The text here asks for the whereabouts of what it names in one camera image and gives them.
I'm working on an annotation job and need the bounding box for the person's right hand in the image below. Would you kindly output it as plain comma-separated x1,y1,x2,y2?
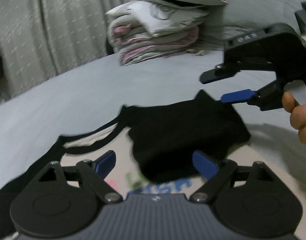
282,92,306,159

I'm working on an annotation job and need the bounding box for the folded grey and pink quilt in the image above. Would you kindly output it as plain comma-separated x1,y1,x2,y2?
107,15,201,67

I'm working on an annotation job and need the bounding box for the blue-grey bed sheet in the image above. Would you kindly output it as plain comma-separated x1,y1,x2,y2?
0,46,306,162

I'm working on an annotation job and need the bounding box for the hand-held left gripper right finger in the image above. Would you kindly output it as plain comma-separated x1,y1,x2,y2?
190,151,276,203

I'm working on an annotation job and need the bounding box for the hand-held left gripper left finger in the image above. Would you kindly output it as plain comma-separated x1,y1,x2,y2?
31,151,124,204

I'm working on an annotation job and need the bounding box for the grey quilted bedspread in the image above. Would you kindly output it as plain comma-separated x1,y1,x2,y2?
205,0,306,53

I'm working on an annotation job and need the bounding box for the white printed pillow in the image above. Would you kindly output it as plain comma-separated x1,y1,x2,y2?
104,0,211,37

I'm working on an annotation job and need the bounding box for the cream and black printed sweatshirt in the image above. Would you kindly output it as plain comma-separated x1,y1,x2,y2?
0,90,305,240

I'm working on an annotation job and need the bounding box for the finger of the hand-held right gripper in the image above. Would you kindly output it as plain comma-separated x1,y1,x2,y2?
200,59,275,84
221,79,285,112

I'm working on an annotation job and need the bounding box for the grey star-patterned curtain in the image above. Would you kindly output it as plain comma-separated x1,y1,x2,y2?
0,0,127,105

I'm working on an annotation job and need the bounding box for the beige knotted cord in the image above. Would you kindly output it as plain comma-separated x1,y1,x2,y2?
186,47,206,57

